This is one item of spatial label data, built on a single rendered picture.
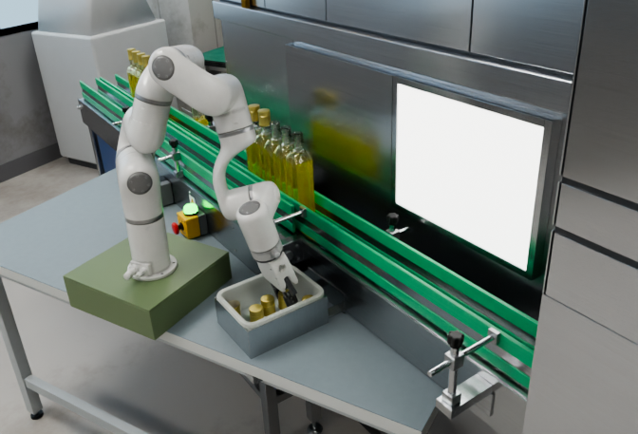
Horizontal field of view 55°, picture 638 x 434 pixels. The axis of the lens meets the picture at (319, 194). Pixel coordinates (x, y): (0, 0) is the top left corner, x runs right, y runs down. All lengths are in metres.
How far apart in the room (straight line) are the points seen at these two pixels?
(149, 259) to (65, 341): 1.40
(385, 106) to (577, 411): 0.86
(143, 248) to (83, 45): 2.82
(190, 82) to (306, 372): 0.68
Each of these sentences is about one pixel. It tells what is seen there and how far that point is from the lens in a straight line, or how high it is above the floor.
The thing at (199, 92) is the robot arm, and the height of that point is 1.34.
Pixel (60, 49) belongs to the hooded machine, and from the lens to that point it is 4.47.
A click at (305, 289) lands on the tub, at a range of 1.56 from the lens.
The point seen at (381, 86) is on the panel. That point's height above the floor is 1.28.
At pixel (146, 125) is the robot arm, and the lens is 1.47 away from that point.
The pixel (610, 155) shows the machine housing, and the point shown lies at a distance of 0.70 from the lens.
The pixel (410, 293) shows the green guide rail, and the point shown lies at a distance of 1.35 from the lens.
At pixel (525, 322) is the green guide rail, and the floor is 0.95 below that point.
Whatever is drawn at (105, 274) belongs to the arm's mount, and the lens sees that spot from 1.68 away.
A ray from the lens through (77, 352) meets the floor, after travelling 2.87.
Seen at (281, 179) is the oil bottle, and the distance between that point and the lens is 1.70.
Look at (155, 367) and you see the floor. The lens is 2.68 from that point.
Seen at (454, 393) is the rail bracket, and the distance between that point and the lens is 1.18.
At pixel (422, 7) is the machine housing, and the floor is 1.47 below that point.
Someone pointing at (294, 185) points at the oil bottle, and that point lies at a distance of 1.65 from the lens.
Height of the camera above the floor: 1.70
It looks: 26 degrees down
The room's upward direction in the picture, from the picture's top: 3 degrees counter-clockwise
